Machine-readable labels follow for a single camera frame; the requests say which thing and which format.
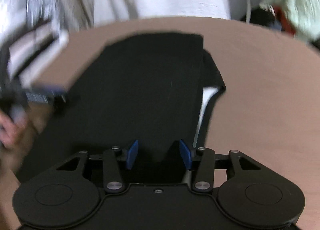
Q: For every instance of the silver quilted storage bag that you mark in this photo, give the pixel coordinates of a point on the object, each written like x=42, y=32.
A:
x=21, y=16

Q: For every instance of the person's left hand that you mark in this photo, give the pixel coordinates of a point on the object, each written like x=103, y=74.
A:
x=18, y=136

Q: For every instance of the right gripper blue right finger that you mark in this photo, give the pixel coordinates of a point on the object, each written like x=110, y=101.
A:
x=186, y=154

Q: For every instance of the red and black clothes pile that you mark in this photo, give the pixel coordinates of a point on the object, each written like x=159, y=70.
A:
x=271, y=18

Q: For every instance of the black garment with white stripe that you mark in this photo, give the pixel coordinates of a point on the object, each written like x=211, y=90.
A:
x=146, y=88

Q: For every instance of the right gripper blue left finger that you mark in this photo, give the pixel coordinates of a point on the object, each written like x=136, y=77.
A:
x=131, y=154

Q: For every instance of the white and black folded garment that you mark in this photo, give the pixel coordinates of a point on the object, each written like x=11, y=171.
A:
x=32, y=50

